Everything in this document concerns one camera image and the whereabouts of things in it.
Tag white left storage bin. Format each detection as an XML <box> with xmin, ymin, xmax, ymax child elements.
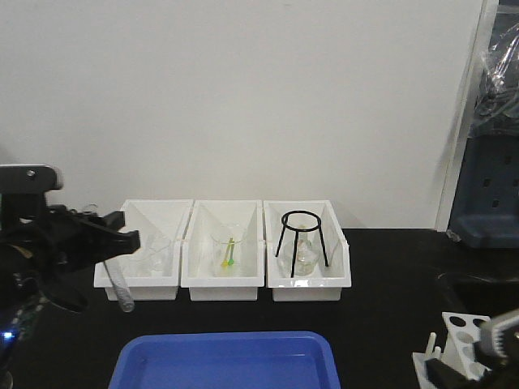
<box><xmin>110</xmin><ymin>199</ymin><xmax>194</xmax><ymax>301</ymax></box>

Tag black wire tripod stand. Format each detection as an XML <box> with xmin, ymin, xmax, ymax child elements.
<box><xmin>274</xmin><ymin>209</ymin><xmax>331</xmax><ymax>279</ymax></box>

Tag clear glass test tube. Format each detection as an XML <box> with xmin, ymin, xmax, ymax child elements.
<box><xmin>103</xmin><ymin>259</ymin><xmax>135</xmax><ymax>313</ymax></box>

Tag black lab sink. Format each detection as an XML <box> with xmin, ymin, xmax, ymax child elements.
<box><xmin>436</xmin><ymin>273</ymin><xmax>518</xmax><ymax>317</ymax></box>

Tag white test tube rack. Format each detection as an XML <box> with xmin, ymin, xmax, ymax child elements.
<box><xmin>411</xmin><ymin>310</ymin><xmax>519</xmax><ymax>389</ymax></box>

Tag clear glass dishes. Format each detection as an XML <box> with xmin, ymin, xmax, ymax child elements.
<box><xmin>127</xmin><ymin>234</ymin><xmax>171</xmax><ymax>277</ymax></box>

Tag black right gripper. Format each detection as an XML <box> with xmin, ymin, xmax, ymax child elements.
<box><xmin>425</xmin><ymin>309</ymin><xmax>518</xmax><ymax>389</ymax></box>

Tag yellow green stirring sticks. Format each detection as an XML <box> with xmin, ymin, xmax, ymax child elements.
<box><xmin>221</xmin><ymin>237</ymin><xmax>236</xmax><ymax>267</ymax></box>

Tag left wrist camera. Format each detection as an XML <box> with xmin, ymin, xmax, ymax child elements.
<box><xmin>1</xmin><ymin>164</ymin><xmax>63</xmax><ymax>195</ymax></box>

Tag blue plastic tray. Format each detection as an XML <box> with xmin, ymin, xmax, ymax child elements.
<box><xmin>109</xmin><ymin>331</ymin><xmax>341</xmax><ymax>388</ymax></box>

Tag clear beaker in bin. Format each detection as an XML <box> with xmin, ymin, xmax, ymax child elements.
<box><xmin>211</xmin><ymin>224</ymin><xmax>245</xmax><ymax>277</ymax></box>

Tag clear glass flask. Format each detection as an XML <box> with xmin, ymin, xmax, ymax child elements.
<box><xmin>278</xmin><ymin>224</ymin><xmax>319</xmax><ymax>278</ymax></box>

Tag white storage bin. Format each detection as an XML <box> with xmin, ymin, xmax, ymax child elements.
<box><xmin>110</xmin><ymin>199</ymin><xmax>194</xmax><ymax>301</ymax></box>
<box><xmin>180</xmin><ymin>200</ymin><xmax>265</xmax><ymax>301</ymax></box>
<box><xmin>263</xmin><ymin>200</ymin><xmax>352</xmax><ymax>302</ymax></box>

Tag white right storage bin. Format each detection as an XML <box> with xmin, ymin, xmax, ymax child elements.
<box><xmin>263</xmin><ymin>200</ymin><xmax>352</xmax><ymax>302</ymax></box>

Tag clear plastic bag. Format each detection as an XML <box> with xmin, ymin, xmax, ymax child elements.
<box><xmin>470</xmin><ymin>12</ymin><xmax>518</xmax><ymax>138</ymax></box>

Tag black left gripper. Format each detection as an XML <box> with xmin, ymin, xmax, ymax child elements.
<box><xmin>1</xmin><ymin>205</ymin><xmax>140</xmax><ymax>312</ymax></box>

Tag clear glass beaker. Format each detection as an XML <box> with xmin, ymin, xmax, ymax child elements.
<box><xmin>0</xmin><ymin>374</ymin><xmax>13</xmax><ymax>389</ymax></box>

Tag grey pegboard drying rack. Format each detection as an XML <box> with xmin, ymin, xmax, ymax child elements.
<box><xmin>447</xmin><ymin>135</ymin><xmax>518</xmax><ymax>249</ymax></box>

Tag white middle storage bin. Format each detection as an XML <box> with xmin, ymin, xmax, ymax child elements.
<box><xmin>180</xmin><ymin>200</ymin><xmax>265</xmax><ymax>301</ymax></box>

